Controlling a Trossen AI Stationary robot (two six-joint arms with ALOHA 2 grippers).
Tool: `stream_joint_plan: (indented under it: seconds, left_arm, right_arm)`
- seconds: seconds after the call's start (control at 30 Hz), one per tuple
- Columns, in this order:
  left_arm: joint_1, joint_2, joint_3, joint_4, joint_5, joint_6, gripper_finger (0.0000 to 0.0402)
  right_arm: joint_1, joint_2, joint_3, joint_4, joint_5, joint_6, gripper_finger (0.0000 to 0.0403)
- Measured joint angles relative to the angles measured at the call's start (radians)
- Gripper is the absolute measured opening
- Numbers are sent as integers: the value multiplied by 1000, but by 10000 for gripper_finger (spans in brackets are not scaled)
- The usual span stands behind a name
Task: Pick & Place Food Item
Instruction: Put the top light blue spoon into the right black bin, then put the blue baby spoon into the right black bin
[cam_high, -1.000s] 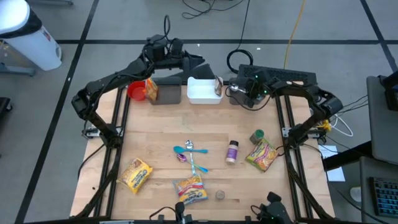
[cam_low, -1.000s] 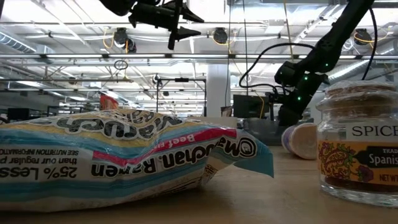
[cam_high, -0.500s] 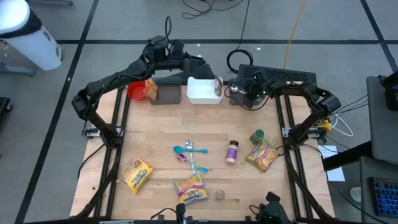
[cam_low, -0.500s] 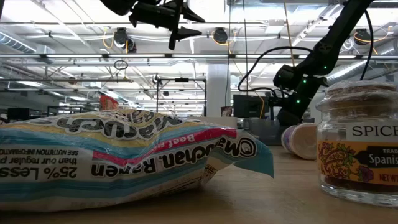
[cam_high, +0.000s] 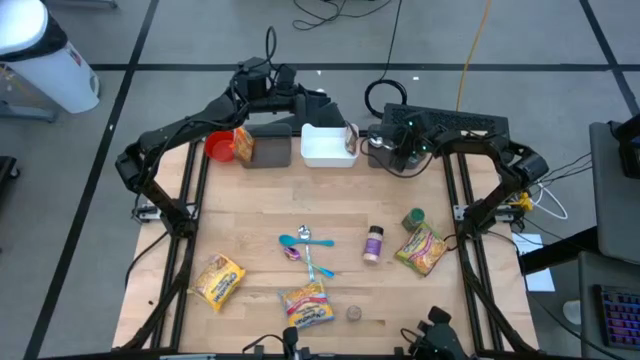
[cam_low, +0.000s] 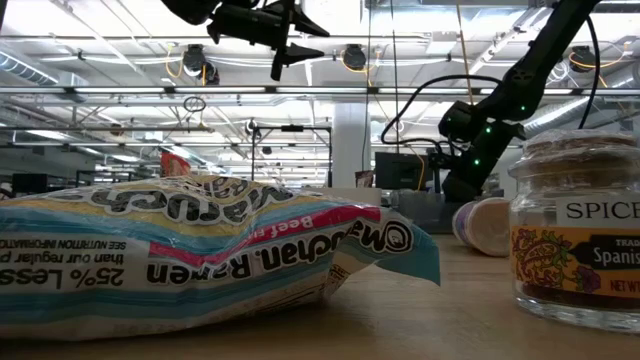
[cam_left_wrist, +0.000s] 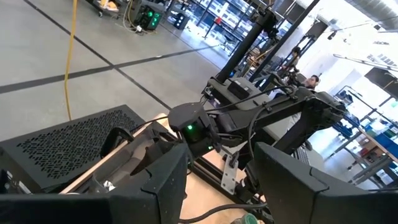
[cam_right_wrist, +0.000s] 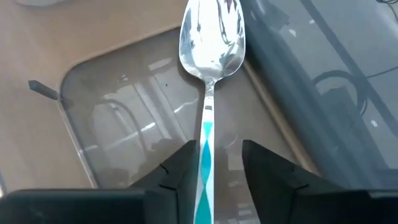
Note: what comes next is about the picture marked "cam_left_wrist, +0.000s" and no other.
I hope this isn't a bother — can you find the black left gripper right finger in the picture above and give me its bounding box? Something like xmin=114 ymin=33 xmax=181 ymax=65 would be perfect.
xmin=254 ymin=141 xmax=398 ymax=224

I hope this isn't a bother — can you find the black table frame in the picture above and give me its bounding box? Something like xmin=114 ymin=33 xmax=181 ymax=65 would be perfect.
xmin=186 ymin=154 xmax=271 ymax=224

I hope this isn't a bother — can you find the black slanted pole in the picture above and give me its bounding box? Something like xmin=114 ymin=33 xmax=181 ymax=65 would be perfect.
xmin=248 ymin=0 xmax=321 ymax=82

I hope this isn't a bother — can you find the yellow cable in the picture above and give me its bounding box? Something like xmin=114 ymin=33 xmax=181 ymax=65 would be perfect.
xmin=63 ymin=0 xmax=78 ymax=121

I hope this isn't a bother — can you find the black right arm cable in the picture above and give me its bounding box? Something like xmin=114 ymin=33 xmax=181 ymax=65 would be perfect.
xmin=178 ymin=202 xmax=268 ymax=224

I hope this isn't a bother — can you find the black stand post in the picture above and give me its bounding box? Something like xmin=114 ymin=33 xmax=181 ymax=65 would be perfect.
xmin=215 ymin=9 xmax=279 ymax=84

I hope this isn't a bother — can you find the person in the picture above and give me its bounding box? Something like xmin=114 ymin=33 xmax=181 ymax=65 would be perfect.
xmin=303 ymin=74 xmax=321 ymax=91
xmin=289 ymin=45 xmax=302 ymax=68

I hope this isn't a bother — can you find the black device on side table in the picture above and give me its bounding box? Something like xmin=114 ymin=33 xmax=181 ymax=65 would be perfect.
xmin=227 ymin=80 xmax=254 ymax=100

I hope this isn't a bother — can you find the grey metal corner bracket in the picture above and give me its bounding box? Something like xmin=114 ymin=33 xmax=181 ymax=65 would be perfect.
xmin=221 ymin=154 xmax=239 ymax=196

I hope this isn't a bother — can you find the dark grey bin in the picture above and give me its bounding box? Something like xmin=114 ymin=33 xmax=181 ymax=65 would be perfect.
xmin=60 ymin=126 xmax=187 ymax=195

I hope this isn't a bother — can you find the blue storage bin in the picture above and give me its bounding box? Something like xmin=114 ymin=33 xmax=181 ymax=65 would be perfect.
xmin=374 ymin=133 xmax=398 ymax=158

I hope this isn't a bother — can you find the grey side table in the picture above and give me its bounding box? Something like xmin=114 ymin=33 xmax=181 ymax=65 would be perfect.
xmin=206 ymin=76 xmax=271 ymax=110

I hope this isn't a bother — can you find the green lid jar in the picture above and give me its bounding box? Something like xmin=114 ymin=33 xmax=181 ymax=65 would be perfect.
xmin=229 ymin=212 xmax=265 ymax=224

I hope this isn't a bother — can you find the black perforated computer case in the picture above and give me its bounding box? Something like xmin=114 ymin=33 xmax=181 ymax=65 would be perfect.
xmin=0 ymin=104 xmax=147 ymax=194

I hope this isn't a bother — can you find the computer with green lights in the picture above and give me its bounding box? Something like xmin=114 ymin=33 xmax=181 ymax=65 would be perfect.
xmin=134 ymin=4 xmax=163 ymax=31

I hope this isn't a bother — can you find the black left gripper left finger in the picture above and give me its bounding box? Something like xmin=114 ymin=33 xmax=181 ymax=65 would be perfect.
xmin=0 ymin=142 xmax=190 ymax=224

